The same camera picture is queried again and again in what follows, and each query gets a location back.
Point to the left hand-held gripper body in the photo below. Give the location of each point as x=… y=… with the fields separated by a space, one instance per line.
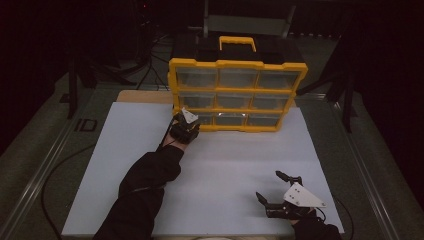
x=186 y=126

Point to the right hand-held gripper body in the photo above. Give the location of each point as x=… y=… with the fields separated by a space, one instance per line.
x=300 y=196

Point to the clear plastic drawer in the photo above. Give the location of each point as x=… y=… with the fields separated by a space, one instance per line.
x=206 y=119

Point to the yellow black drawer organizer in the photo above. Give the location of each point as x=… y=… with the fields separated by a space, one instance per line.
x=237 y=63

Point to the person's left hand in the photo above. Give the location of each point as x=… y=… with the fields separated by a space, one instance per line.
x=178 y=145

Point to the person's right hand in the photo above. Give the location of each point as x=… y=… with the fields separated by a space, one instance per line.
x=295 y=221

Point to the grid of clear drawers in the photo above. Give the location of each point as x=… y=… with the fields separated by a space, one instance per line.
x=238 y=78

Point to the black metal stand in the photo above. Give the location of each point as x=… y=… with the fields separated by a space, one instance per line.
x=72 y=90
x=348 y=100

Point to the aluminium floor rail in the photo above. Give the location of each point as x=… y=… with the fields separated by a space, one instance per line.
x=365 y=173
x=43 y=170

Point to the grey metal frame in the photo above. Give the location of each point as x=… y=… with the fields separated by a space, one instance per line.
x=246 y=25

